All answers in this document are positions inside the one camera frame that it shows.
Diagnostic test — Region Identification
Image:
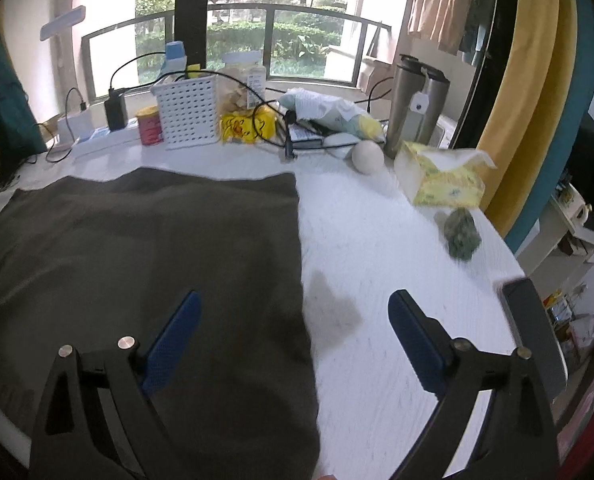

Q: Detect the teal curtain beside yellow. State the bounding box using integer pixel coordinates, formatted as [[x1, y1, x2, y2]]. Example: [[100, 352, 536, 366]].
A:
[[502, 0, 594, 256]]

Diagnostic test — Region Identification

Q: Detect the olive green t-shirt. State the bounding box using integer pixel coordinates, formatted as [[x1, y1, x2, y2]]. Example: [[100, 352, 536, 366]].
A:
[[0, 167, 323, 480]]

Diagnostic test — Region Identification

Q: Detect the white bar lamp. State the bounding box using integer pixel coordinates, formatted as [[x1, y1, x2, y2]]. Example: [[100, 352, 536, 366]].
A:
[[40, 5, 87, 41]]

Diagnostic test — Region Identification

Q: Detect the black power adapter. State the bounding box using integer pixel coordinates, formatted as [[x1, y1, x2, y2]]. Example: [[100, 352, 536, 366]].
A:
[[104, 87, 128, 132]]

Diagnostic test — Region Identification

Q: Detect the green crumpled lump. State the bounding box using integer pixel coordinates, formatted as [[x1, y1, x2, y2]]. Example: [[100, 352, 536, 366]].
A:
[[444, 207, 482, 261]]

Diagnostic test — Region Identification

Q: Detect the teal window curtain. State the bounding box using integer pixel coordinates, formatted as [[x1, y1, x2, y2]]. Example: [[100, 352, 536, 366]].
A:
[[0, 15, 48, 161]]

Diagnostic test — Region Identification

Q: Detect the yellow snack packet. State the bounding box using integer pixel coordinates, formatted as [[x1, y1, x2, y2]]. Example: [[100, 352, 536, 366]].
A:
[[219, 105, 280, 146]]

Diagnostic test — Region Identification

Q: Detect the black window frame post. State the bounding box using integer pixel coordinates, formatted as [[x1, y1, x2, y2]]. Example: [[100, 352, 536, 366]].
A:
[[174, 0, 213, 71]]

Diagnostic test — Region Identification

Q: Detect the blue white plastic pack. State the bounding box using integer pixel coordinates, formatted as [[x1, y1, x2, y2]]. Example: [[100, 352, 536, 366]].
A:
[[280, 87, 385, 142]]

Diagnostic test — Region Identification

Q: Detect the white ball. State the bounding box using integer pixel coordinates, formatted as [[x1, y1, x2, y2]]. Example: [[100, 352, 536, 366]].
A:
[[352, 140, 385, 177]]

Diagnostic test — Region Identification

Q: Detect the beige hanging garment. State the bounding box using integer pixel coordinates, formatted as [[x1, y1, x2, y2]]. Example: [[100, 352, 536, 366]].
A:
[[408, 0, 482, 53]]

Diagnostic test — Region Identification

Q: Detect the clear plastic snack jar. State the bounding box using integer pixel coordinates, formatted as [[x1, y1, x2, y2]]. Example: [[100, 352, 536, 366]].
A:
[[217, 51, 268, 111]]

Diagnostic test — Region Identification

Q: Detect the white blue power strip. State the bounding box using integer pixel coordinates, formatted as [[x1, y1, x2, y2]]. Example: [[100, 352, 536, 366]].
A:
[[72, 127, 140, 158]]

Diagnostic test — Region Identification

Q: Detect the black smartphone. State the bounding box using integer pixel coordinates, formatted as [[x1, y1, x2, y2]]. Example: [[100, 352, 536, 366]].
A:
[[501, 277, 568, 401]]

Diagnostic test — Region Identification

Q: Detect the white perforated basket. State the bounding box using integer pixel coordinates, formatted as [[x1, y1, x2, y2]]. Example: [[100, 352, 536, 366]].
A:
[[151, 72, 220, 151]]

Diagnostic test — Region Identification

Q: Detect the yellow tissue pack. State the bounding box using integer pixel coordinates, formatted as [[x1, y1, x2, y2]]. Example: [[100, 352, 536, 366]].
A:
[[394, 141, 498, 208]]

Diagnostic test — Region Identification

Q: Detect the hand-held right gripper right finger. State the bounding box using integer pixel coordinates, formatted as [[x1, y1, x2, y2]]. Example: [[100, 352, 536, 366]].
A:
[[387, 289, 560, 480]]

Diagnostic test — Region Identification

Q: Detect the stainless steel tumbler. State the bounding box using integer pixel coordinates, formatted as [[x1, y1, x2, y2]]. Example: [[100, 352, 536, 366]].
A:
[[384, 54, 450, 160]]

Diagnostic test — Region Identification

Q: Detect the black looped cable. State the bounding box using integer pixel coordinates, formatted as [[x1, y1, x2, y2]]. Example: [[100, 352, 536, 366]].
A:
[[152, 71, 328, 161]]

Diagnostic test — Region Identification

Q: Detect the white shelf unit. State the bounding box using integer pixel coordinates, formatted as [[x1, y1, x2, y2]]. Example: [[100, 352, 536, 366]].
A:
[[519, 180, 594, 311]]

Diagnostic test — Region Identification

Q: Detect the black charging cable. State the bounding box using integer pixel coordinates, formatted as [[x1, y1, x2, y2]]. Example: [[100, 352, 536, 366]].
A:
[[108, 51, 170, 96], [44, 87, 85, 163]]

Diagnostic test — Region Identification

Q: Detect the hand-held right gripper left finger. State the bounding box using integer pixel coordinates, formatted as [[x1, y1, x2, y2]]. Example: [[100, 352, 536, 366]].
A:
[[27, 290, 203, 480]]

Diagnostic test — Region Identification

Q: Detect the black balcony railing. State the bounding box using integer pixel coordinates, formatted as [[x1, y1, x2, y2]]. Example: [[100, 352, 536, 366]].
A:
[[81, 2, 393, 106]]

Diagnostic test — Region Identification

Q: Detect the white bottle blue cap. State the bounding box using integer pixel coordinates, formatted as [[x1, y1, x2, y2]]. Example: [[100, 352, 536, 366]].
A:
[[159, 41, 188, 83]]

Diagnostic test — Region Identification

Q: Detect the dark green hanging garment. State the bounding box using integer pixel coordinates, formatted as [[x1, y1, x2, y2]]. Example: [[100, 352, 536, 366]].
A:
[[459, 0, 492, 66]]

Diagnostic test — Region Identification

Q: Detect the red can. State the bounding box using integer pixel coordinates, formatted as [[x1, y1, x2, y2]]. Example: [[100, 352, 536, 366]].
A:
[[136, 106, 165, 147]]

